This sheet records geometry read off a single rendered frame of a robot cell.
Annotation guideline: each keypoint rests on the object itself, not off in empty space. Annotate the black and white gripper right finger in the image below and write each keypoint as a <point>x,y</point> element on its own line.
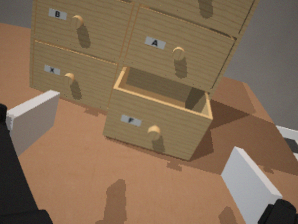
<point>256,197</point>

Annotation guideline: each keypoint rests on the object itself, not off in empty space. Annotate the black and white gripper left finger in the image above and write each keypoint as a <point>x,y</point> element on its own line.
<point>25,123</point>

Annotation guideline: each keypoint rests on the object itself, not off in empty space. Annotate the tan wooden chest of drawers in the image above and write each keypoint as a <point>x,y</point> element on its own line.
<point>121,61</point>

